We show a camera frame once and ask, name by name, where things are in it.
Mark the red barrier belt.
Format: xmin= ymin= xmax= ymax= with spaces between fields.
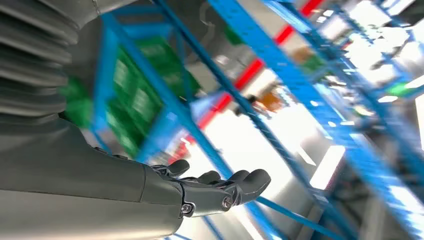
xmin=167 ymin=0 xmax=324 ymax=165

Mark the green plastic crate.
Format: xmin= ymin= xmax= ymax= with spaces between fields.
xmin=58 ymin=76 xmax=94 ymax=129
xmin=105 ymin=47 xmax=164 ymax=160
xmin=134 ymin=35 xmax=201 ymax=99

